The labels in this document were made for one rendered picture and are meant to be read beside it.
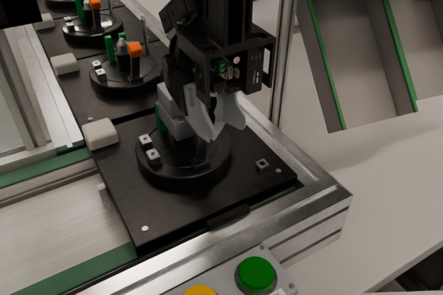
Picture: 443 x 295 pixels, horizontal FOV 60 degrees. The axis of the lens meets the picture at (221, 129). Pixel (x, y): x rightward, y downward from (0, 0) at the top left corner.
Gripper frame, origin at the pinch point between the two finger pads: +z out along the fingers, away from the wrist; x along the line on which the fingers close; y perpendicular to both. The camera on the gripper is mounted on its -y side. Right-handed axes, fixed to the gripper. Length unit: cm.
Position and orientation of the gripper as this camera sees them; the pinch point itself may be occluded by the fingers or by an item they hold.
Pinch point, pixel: (207, 128)
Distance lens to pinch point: 45.6
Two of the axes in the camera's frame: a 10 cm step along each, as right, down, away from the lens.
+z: 0.0, 7.8, 6.2
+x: 8.7, -3.1, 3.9
